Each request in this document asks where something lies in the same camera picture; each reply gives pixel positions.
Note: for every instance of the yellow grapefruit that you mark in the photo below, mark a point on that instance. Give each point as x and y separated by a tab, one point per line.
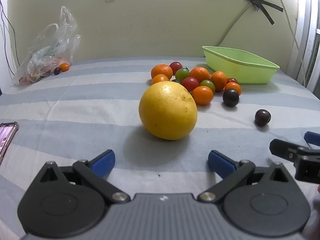
168	111

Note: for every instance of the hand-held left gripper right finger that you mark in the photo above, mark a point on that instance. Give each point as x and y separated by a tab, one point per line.
221	163

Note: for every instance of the white window frame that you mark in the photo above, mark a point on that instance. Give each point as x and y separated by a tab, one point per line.
306	30

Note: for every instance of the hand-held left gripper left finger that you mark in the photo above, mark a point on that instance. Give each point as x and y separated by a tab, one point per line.
103	161

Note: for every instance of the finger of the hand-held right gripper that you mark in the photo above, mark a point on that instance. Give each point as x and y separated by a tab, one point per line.
282	148
313	138

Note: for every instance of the clear plastic bag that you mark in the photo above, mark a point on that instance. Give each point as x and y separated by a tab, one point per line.
47	50

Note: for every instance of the green plastic basket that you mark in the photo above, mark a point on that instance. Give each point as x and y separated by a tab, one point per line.
240	71

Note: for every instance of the striped bed sheet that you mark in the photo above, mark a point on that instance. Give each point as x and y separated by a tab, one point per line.
75	105

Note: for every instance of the orange mandarin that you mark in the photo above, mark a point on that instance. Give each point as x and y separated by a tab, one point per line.
162	70

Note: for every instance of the orange tomatoes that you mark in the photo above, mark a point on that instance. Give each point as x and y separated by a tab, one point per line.
199	74
219	80

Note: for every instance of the small red cherry tomato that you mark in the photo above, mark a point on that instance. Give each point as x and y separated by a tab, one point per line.
232	80

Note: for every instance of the smartphone in clear case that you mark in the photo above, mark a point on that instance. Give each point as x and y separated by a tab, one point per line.
6	137

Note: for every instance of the small dark green tomato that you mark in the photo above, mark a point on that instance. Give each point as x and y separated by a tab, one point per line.
175	81

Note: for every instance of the orange cherry tomato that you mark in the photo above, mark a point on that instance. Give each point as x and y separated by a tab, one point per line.
203	95
234	87
64	66
160	79

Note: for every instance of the black tape cross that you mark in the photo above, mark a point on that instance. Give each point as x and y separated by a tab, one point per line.
270	5

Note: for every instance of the green cherry tomato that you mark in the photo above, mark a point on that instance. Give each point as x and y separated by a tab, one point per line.
182	74
208	84

